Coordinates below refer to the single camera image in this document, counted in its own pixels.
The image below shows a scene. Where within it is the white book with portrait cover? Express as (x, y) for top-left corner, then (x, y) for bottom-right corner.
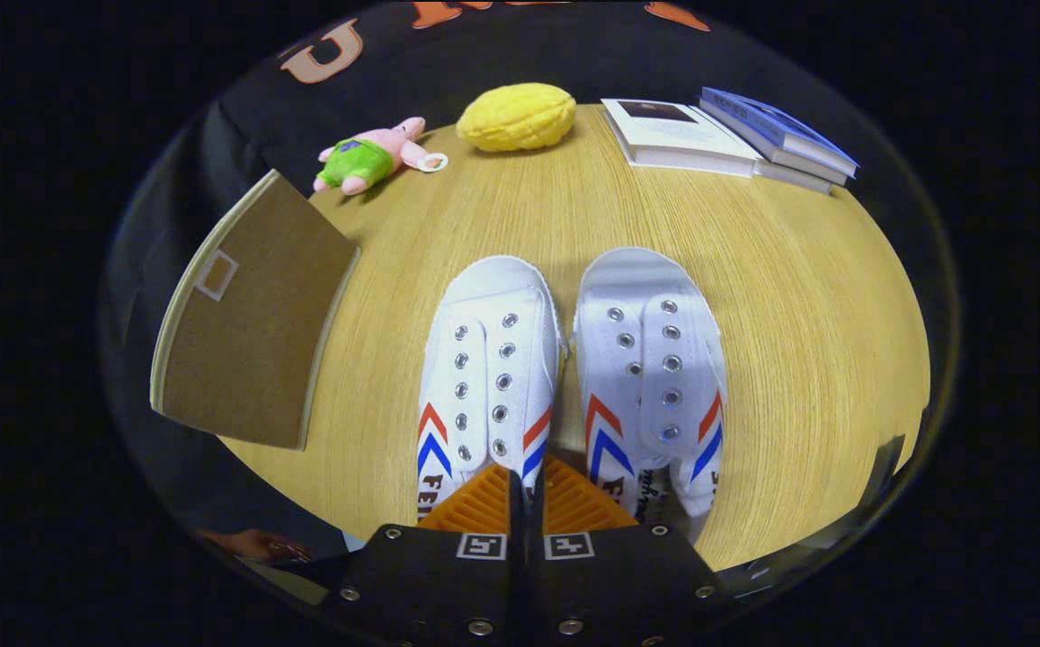
(601, 97), (764, 179)

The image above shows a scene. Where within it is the blue book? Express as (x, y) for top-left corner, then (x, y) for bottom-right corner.
(698, 85), (861, 179)

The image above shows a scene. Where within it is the beige fabric storage box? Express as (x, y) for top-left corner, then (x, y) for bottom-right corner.
(150, 168), (362, 451)

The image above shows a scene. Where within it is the white shoe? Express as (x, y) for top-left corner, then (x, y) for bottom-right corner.
(415, 255), (566, 524)
(571, 246), (728, 545)

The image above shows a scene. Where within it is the yellow plush toy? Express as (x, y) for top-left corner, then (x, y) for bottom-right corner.
(456, 83), (577, 153)

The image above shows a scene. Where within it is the plain white book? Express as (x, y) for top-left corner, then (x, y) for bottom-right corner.
(751, 157), (836, 195)

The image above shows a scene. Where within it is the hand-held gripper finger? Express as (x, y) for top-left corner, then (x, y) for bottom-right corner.
(322, 463), (529, 644)
(530, 454), (731, 644)

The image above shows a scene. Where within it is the pink starfish plush toy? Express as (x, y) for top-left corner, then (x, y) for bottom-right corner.
(312, 116), (449, 197)

